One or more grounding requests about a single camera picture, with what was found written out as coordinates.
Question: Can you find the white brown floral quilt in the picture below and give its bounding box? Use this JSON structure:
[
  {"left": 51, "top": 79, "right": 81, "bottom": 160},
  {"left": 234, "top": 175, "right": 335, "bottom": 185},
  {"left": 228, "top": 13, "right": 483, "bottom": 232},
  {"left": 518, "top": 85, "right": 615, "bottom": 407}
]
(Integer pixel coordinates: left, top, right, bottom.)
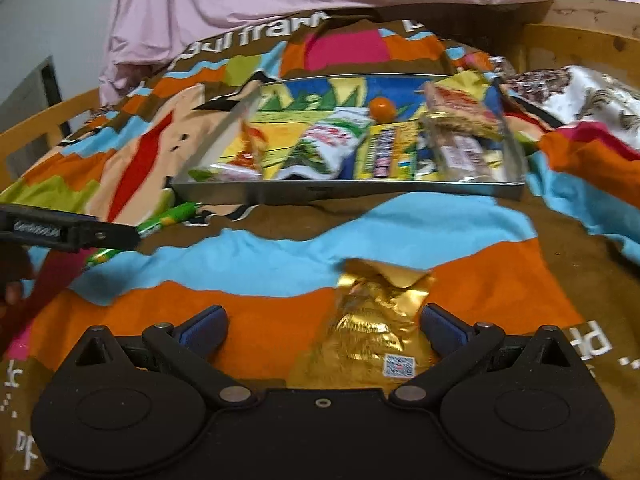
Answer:
[{"left": 492, "top": 57, "right": 640, "bottom": 152}]

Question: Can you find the white red green snack packet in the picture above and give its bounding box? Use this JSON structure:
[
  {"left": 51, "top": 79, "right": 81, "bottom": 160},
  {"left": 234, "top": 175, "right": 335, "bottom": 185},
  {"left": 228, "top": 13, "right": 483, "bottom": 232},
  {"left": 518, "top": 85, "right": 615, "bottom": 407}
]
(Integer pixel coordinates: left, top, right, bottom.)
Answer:
[{"left": 275, "top": 107, "right": 373, "bottom": 181}]

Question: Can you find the clear bread packet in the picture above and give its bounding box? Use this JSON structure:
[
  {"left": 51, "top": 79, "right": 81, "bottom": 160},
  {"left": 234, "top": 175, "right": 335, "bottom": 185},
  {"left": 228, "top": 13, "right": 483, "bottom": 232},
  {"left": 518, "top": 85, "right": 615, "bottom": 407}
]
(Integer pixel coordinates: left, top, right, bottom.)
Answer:
[{"left": 425, "top": 127, "right": 502, "bottom": 184}]

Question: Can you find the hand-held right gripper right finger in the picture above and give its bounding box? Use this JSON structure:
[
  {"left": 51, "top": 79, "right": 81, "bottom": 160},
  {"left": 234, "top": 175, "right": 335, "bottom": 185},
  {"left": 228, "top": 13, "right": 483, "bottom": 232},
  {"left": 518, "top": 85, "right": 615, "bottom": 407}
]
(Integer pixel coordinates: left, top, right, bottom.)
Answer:
[{"left": 389, "top": 304, "right": 585, "bottom": 408}]

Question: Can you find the orange red snack packet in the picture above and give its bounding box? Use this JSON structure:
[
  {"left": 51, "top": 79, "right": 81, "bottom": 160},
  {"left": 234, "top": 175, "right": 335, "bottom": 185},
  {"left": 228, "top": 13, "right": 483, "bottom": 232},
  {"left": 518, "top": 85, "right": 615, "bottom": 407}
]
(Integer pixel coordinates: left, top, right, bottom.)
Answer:
[{"left": 192, "top": 120, "right": 266, "bottom": 183}]

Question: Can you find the colourful printed blanket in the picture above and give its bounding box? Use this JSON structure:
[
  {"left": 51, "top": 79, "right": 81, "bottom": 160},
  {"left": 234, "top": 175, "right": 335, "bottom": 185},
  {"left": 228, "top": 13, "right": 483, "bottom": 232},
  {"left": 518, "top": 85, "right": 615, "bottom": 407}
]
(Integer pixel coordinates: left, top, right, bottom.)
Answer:
[{"left": 0, "top": 7, "right": 640, "bottom": 480}]

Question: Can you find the gold foil snack packet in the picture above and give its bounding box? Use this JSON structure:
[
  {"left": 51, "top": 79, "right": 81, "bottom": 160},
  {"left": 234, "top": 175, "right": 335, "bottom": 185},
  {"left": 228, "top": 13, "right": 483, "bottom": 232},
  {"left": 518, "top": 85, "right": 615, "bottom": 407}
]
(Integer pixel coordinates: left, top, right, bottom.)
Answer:
[{"left": 287, "top": 257, "right": 442, "bottom": 392}]

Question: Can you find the wooden bed rail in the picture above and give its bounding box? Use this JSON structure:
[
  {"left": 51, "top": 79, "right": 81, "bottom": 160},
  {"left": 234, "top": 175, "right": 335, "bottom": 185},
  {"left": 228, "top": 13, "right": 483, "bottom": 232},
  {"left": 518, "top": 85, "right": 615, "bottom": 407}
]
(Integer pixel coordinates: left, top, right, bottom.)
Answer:
[
  {"left": 515, "top": 0, "right": 640, "bottom": 77},
  {"left": 0, "top": 87, "right": 103, "bottom": 187}
]

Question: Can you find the green candy roll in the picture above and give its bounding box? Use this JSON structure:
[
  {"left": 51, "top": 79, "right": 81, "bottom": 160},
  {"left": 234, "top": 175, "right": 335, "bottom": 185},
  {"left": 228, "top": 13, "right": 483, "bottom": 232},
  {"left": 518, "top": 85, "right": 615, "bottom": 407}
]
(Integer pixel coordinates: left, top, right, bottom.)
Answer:
[{"left": 85, "top": 201, "right": 202, "bottom": 267}]

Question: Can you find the person's left hand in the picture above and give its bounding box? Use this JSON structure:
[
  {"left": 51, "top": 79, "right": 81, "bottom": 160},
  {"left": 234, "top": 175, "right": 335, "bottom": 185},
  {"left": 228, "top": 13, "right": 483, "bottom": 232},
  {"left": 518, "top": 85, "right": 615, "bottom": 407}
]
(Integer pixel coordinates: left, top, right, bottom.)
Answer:
[{"left": 0, "top": 245, "right": 37, "bottom": 308}]

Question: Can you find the small orange fruit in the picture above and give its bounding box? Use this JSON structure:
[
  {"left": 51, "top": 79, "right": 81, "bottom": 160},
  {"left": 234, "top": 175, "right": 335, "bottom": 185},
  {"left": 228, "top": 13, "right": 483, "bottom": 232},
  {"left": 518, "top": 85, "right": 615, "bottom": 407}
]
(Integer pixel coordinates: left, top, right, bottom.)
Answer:
[{"left": 367, "top": 97, "right": 399, "bottom": 124}]

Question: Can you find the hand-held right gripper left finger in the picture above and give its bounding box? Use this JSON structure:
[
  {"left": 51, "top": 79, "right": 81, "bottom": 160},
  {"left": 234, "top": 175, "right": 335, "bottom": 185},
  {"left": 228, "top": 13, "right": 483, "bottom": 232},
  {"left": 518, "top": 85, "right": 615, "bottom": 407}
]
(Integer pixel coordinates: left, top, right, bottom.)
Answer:
[{"left": 57, "top": 305, "right": 256, "bottom": 411}]

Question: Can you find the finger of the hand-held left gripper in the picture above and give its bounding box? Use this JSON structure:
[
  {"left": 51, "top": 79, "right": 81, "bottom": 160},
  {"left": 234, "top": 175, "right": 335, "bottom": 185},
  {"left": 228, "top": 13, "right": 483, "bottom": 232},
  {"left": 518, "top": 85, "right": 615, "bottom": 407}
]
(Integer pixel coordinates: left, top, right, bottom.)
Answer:
[{"left": 70, "top": 214, "right": 142, "bottom": 253}]

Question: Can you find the grey door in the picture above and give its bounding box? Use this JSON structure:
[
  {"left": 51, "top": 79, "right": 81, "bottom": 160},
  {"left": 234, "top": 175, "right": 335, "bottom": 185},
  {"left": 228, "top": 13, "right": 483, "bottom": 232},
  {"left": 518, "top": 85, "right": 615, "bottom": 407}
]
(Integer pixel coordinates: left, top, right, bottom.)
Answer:
[{"left": 0, "top": 55, "right": 63, "bottom": 122}]

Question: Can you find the red white wafer packet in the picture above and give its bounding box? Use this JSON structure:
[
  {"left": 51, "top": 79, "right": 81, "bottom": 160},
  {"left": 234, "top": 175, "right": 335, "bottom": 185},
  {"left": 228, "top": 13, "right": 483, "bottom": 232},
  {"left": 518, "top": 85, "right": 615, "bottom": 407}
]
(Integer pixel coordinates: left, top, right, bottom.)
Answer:
[{"left": 422, "top": 76, "right": 503, "bottom": 140}]

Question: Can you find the yellow snack packet dark label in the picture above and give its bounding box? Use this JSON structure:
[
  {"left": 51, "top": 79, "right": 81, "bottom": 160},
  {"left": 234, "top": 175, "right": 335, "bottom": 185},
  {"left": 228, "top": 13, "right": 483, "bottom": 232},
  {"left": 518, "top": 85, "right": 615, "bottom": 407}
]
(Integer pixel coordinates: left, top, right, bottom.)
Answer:
[{"left": 355, "top": 122, "right": 422, "bottom": 182}]

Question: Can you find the dinosaur print tray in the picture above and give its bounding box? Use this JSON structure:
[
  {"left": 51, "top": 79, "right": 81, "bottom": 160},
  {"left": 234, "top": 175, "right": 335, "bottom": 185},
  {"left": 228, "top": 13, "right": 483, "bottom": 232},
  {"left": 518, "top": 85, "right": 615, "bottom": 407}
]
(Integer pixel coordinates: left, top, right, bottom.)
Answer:
[{"left": 172, "top": 74, "right": 527, "bottom": 206}]

